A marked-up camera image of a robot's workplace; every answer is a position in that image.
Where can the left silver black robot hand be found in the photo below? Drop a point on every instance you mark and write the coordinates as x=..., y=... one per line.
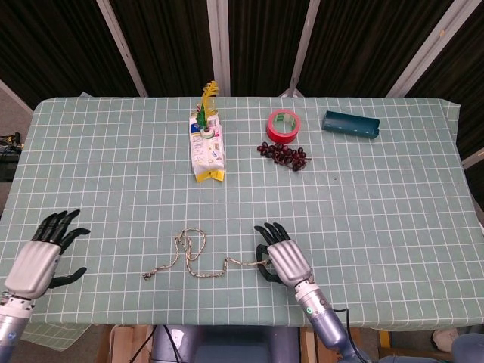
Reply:
x=32, y=268

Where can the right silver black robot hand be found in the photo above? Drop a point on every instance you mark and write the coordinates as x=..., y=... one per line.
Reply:
x=289, y=261

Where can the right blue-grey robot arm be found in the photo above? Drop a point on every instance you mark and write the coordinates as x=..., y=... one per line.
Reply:
x=325, y=321

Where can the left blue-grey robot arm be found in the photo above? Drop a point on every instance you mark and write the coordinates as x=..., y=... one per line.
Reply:
x=11, y=329

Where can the green white checked tablecloth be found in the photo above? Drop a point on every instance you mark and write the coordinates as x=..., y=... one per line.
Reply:
x=340, y=227

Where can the blue-grey robot torso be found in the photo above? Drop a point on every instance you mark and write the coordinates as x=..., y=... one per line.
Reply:
x=234, y=346

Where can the dark red grape bunch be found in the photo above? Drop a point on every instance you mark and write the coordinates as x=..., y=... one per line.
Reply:
x=283, y=155

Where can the black equipment pile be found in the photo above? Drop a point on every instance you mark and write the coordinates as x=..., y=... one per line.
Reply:
x=9, y=159

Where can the red tape roll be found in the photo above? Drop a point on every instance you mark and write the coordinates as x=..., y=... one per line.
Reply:
x=274, y=132

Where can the white yellow snack bag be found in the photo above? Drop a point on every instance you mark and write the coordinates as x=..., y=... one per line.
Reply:
x=206, y=155

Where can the teal open box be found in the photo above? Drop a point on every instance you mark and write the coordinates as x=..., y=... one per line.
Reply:
x=349, y=126

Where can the yellow green feather shuttlecock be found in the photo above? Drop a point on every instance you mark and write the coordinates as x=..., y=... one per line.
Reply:
x=208, y=98

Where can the white frame post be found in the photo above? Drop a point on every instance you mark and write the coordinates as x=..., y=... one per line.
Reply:
x=125, y=49
x=219, y=49
x=427, y=49
x=304, y=45

